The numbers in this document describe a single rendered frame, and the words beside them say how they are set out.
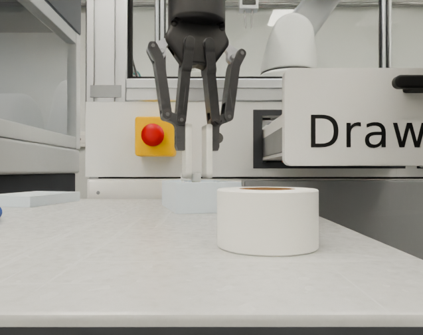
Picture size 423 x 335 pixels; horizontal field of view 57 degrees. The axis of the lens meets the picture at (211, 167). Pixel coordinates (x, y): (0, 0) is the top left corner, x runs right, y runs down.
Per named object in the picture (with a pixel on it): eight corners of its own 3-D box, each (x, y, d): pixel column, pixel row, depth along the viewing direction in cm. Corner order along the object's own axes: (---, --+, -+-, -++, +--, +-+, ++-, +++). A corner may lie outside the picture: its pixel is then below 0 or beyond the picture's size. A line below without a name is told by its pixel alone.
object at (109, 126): (615, 177, 74) (614, 102, 74) (84, 177, 74) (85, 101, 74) (388, 173, 169) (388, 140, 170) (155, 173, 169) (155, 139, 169)
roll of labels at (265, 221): (205, 253, 25) (205, 190, 25) (228, 235, 31) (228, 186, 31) (320, 260, 23) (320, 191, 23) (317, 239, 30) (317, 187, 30)
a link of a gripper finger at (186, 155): (192, 123, 49) (186, 123, 49) (192, 178, 49) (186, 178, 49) (187, 125, 52) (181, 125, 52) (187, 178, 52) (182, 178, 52)
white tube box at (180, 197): (242, 212, 49) (242, 182, 49) (176, 214, 47) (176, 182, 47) (215, 204, 61) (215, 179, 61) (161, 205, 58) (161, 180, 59)
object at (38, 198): (29, 207, 55) (30, 195, 55) (-21, 206, 57) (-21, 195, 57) (80, 201, 67) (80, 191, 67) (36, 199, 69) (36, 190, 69)
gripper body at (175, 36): (219, 11, 56) (219, 76, 55) (160, 5, 53) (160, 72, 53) (236, -12, 48) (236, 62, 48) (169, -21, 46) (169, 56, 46)
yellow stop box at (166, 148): (173, 155, 69) (174, 115, 69) (133, 155, 69) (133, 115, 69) (176, 156, 74) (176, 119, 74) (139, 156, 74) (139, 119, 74)
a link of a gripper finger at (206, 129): (201, 126, 52) (206, 126, 53) (201, 178, 52) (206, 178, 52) (206, 123, 49) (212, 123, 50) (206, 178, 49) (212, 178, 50)
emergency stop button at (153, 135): (163, 145, 67) (163, 123, 67) (140, 145, 67) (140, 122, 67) (165, 147, 70) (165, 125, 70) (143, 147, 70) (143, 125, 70)
